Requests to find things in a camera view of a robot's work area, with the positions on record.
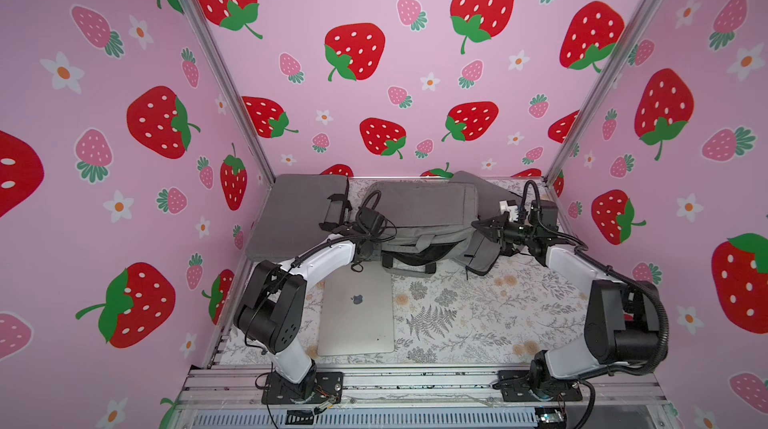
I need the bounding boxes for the large grey backpack bag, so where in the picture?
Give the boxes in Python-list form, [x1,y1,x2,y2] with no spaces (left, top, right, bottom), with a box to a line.
[365,181,501,277]

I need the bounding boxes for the grey laptop bag with handles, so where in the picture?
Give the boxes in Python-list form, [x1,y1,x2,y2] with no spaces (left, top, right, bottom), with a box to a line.
[245,174,351,263]

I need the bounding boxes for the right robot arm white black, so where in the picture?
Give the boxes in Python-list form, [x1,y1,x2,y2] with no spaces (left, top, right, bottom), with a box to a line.
[472,200,670,399]

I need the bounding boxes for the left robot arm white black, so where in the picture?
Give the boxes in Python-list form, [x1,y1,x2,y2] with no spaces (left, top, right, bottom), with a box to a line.
[233,190,397,387]

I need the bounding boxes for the grey laptop sleeve at back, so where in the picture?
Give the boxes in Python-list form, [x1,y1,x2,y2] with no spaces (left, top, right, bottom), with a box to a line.
[450,171,522,220]

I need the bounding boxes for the silver apple laptop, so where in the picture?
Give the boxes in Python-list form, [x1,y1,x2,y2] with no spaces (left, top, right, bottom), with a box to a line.
[318,262,394,357]

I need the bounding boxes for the floral table mat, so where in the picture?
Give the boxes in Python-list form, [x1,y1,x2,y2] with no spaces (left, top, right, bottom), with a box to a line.
[209,178,637,367]

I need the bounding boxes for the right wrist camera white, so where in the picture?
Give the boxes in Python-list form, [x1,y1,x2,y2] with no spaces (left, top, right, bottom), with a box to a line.
[499,200,528,224]

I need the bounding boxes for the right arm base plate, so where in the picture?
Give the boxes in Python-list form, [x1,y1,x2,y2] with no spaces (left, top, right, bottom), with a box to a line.
[491,370,583,403]

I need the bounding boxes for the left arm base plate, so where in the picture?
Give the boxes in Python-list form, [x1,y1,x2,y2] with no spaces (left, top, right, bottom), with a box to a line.
[261,371,344,405]

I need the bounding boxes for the aluminium front rail frame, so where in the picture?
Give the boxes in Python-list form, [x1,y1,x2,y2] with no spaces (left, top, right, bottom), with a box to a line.
[167,364,683,428]

